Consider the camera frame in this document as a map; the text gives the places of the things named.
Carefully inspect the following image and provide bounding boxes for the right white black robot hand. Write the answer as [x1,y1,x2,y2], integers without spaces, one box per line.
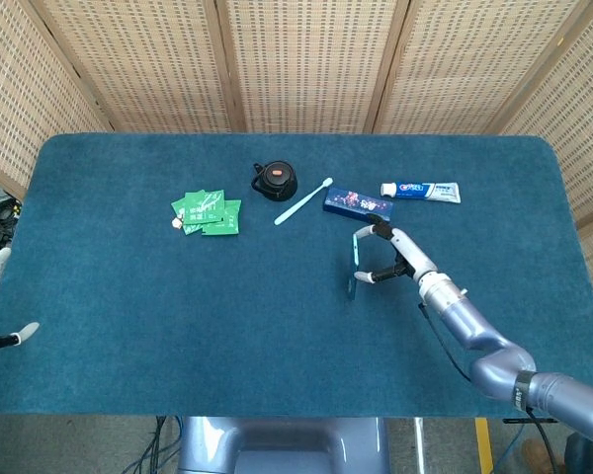
[353,213,440,286]

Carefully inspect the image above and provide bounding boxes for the teal toothbrush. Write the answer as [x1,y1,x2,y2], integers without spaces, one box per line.
[346,233,362,302]

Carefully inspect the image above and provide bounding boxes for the white blue toothpaste tube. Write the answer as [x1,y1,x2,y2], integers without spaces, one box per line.
[380,180,463,204]

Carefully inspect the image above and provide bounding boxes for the dark blue toothpaste box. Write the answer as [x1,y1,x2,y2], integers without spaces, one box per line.
[322,186,395,223]

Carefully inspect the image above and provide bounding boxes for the light blue toothbrush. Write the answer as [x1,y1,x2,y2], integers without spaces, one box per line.
[274,177,334,227]

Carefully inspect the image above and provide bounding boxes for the black bottle lid orange button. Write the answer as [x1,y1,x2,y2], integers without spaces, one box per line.
[250,160,298,202]

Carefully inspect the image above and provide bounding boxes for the woven rattan screen panel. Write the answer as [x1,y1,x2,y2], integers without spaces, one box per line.
[493,0,593,342]
[0,0,114,201]
[27,0,246,134]
[363,0,592,135]
[215,0,410,134]

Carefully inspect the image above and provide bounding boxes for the blue velvet tablecloth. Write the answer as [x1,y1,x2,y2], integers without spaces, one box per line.
[0,132,593,419]

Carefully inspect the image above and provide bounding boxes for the white table leg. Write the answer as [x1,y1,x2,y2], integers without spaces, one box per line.
[413,417,425,474]

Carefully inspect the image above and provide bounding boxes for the green tea sachet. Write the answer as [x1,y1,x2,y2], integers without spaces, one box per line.
[201,198,243,237]
[170,192,213,237]
[182,189,227,226]

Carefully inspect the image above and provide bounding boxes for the silver blue robot torso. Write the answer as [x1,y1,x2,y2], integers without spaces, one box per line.
[177,417,391,474]

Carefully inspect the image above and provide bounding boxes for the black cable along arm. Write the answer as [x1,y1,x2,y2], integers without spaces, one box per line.
[418,301,475,384]
[502,404,563,474]

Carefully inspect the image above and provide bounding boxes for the dark cables under table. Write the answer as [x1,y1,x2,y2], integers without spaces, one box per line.
[126,417,185,474]

